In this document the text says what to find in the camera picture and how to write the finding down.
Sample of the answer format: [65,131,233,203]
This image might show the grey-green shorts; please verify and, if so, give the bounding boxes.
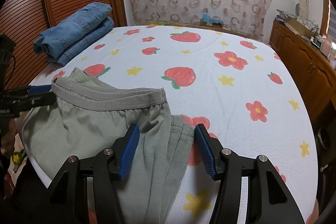
[21,68,194,223]

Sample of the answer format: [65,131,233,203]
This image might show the left hand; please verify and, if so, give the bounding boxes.
[1,119,18,158]

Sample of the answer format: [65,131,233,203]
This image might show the folded blue jeans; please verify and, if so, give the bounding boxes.
[33,2,114,66]

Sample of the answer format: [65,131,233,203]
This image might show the floral brown blanket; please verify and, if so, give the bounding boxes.
[5,134,27,191]

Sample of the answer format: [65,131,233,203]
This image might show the white strawberry flower sheet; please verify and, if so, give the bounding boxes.
[33,26,317,223]

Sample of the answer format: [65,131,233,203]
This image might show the wooden sideboard cabinet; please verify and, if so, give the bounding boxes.
[269,21,335,122]

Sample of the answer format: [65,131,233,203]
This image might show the pink bottle on sideboard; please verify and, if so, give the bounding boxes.
[320,35,333,57]

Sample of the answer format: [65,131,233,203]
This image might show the cardboard box on sideboard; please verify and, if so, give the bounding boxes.
[285,18,314,38]

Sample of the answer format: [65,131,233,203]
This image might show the grey zebra window blind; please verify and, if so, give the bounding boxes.
[327,3,336,43]

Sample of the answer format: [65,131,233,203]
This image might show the cardboard box with blue cloth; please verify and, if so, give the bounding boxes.
[201,13,223,28]

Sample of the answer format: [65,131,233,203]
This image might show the black cable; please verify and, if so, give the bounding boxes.
[1,56,17,90]

